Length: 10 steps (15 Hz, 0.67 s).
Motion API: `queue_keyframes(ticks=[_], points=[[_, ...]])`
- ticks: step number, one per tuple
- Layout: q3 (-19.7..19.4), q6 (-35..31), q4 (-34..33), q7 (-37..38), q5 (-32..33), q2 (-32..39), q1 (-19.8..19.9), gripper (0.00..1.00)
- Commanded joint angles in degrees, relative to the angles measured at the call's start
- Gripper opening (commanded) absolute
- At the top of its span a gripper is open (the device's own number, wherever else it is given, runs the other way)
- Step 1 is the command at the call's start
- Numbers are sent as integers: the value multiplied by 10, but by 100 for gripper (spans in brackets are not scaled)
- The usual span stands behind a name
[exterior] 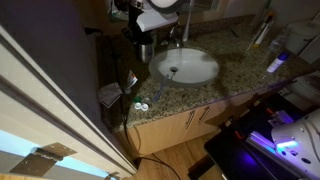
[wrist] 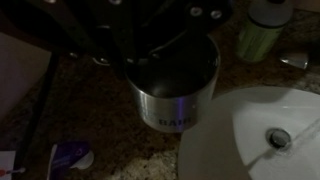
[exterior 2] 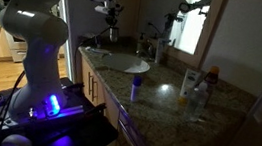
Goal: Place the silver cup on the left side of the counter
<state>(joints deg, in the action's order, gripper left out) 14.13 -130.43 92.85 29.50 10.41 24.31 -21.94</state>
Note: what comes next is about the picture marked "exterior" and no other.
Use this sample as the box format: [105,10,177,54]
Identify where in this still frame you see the chrome faucet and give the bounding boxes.
[161,23,184,49]

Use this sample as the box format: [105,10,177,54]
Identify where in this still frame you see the white door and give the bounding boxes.
[0,24,138,180]

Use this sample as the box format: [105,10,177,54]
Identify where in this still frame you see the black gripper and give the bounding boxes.
[121,4,155,46]

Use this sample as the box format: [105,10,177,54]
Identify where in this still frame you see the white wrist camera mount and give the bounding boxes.
[135,7,180,33]

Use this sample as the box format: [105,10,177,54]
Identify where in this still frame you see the toothbrush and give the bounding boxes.
[152,73,176,104]

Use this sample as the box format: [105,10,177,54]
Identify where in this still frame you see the white oval sink basin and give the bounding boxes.
[148,47,221,88]

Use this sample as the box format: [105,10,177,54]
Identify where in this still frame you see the metal cabinet door handle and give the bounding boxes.
[185,109,197,130]
[198,105,212,126]

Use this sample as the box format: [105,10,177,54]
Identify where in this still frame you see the wooden vanity cabinet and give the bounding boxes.
[123,87,268,158]

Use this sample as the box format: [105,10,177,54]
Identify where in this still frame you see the crumpled paper packet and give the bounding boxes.
[96,82,124,109]

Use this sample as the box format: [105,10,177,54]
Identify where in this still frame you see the white contact lens case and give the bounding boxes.
[133,101,150,112]

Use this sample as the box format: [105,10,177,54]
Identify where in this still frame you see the silver metal cup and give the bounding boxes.
[135,41,156,64]

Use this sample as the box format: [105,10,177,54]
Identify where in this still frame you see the black power cable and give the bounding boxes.
[105,34,183,180]

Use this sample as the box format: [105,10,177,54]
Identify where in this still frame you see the clear plastic bottle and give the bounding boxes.
[266,29,288,57]

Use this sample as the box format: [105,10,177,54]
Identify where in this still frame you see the white bottle with purple cap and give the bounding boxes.
[266,52,290,74]

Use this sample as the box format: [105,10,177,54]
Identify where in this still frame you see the white squeeze tube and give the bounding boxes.
[252,14,276,48]

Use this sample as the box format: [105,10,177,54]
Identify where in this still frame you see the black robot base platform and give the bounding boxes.
[187,92,320,180]

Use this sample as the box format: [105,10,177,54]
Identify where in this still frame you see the metal door hinge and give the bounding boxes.
[9,142,78,178]

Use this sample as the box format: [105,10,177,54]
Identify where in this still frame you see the white toilet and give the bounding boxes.
[284,13,320,111]

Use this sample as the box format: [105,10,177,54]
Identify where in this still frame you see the toothpaste tube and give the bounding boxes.
[124,69,139,95]

